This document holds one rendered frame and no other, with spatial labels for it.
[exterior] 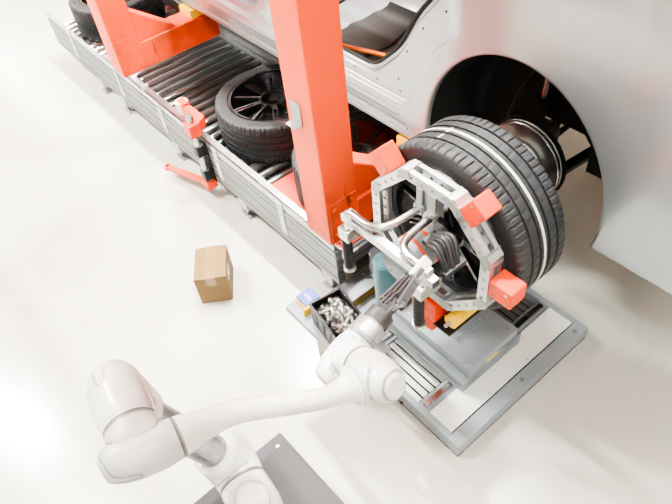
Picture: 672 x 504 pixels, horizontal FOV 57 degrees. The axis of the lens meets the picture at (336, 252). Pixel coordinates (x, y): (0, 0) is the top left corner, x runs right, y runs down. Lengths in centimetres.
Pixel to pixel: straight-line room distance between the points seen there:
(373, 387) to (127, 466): 58
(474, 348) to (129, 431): 153
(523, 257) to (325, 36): 93
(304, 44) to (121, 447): 127
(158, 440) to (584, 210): 266
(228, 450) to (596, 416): 153
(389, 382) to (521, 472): 126
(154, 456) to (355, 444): 129
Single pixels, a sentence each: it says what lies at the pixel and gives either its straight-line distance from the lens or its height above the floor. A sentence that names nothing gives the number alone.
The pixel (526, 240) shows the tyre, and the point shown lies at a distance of 197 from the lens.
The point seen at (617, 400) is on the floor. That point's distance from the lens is 289.
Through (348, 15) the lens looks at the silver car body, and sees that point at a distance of 363.
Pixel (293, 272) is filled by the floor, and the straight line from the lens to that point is 323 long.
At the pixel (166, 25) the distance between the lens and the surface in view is 406.
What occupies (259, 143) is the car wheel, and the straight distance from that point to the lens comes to 339.
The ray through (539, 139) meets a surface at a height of 98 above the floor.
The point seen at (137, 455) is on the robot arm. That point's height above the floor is 112.
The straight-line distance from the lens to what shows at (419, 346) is 270.
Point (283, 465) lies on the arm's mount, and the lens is 230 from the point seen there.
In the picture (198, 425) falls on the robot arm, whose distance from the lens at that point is 155.
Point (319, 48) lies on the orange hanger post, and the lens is 209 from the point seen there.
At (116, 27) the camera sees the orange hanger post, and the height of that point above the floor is 82.
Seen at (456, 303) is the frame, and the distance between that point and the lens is 221.
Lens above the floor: 240
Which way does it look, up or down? 47 degrees down
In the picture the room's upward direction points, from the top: 8 degrees counter-clockwise
